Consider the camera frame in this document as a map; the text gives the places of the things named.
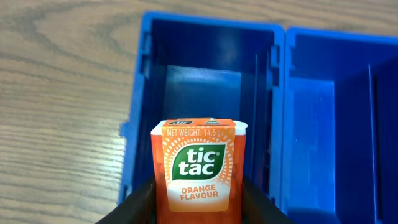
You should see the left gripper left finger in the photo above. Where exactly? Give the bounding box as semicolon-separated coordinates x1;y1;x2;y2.
95;174;158;224

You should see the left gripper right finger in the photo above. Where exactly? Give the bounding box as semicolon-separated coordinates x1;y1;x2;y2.
241;174;297;224

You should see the orange candy box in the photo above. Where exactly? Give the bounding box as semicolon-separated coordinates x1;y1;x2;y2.
150;117;249;224

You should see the blue tray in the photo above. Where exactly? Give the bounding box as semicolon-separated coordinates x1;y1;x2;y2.
117;11;398;224

